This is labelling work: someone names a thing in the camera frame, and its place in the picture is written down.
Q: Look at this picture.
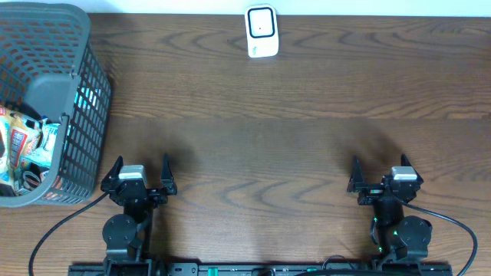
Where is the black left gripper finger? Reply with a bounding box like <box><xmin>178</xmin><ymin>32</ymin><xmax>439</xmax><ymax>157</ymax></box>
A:
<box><xmin>160</xmin><ymin>153</ymin><xmax>177</xmax><ymax>195</ymax></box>
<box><xmin>101</xmin><ymin>156</ymin><xmax>124</xmax><ymax>192</ymax></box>

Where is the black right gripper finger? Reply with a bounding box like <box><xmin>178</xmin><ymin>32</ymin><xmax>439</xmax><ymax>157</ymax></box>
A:
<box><xmin>347</xmin><ymin>156</ymin><xmax>364</xmax><ymax>192</ymax></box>
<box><xmin>400</xmin><ymin>154</ymin><xmax>424</xmax><ymax>184</ymax></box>

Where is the yellow snack packet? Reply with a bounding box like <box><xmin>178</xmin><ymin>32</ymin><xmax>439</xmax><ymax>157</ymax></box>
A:
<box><xmin>1</xmin><ymin>107</ymin><xmax>41</xmax><ymax>186</ymax></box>

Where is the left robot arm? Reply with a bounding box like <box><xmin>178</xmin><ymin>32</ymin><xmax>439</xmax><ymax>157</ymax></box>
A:
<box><xmin>101</xmin><ymin>155</ymin><xmax>177</xmax><ymax>276</ymax></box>

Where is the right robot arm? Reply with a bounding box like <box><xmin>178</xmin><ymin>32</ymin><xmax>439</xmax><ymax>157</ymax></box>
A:
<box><xmin>347</xmin><ymin>155</ymin><xmax>433</xmax><ymax>271</ymax></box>

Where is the white barcode scanner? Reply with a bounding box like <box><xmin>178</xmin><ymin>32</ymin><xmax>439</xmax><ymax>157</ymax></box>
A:
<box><xmin>245</xmin><ymin>5</ymin><xmax>279</xmax><ymax>58</ymax></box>

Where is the light green snack packet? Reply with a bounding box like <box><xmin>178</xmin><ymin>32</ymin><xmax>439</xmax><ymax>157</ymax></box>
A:
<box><xmin>25</xmin><ymin>119</ymin><xmax>60</xmax><ymax>167</ymax></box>

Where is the dark snack packet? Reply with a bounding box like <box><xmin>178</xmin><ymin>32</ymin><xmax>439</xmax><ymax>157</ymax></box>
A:
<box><xmin>1</xmin><ymin>165</ymin><xmax>49</xmax><ymax>197</ymax></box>

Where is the grey plastic mesh basket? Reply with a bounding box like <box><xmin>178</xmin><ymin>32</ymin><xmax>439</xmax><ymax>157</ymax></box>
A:
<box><xmin>1</xmin><ymin>2</ymin><xmax>112</xmax><ymax>208</ymax></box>

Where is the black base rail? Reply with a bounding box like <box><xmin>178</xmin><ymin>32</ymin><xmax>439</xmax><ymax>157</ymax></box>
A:
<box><xmin>68</xmin><ymin>262</ymin><xmax>453</xmax><ymax>276</ymax></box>

